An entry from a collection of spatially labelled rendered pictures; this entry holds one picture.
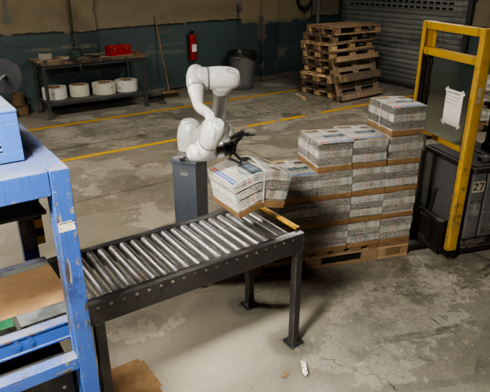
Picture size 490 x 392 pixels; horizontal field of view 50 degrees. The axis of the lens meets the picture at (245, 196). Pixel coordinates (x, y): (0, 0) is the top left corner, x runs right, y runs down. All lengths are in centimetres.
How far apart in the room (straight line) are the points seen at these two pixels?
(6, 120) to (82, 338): 95
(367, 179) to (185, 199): 142
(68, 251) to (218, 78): 148
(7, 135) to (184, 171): 180
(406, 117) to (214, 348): 220
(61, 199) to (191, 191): 180
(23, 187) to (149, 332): 188
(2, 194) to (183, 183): 194
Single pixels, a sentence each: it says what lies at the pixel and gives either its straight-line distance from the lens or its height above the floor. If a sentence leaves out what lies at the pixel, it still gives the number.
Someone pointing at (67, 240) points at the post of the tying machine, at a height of 126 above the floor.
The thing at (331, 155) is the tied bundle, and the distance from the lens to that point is 393.
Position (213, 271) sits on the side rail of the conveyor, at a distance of 280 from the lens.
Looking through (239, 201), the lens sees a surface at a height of 103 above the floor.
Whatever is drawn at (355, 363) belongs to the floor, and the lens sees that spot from 343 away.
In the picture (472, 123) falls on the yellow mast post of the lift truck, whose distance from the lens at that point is 427.
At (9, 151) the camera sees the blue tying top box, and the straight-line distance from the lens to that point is 215.
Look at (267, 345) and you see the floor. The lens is 349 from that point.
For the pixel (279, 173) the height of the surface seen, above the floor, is 115.
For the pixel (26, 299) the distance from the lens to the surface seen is 270.
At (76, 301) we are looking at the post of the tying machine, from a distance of 228.
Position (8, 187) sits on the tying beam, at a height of 152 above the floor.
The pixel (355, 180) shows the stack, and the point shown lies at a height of 74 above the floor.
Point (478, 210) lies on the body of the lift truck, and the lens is 468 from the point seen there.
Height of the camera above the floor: 221
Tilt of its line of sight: 23 degrees down
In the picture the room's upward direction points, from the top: straight up
